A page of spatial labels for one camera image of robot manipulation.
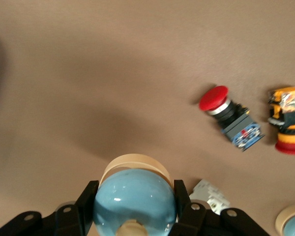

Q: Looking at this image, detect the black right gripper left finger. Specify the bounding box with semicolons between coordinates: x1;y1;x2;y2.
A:
0;180;100;236

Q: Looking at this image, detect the red mushroom push button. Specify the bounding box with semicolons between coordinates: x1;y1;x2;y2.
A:
198;85;266;152

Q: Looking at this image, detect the white red circuit breaker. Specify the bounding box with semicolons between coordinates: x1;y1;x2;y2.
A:
188;178;231;216

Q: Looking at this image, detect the yellow red emergency button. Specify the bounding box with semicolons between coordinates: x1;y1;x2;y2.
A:
267;86;295;155

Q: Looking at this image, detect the brown table mat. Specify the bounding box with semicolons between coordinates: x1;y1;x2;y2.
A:
0;0;295;236

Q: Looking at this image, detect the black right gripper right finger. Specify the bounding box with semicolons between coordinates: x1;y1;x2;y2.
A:
173;179;271;236

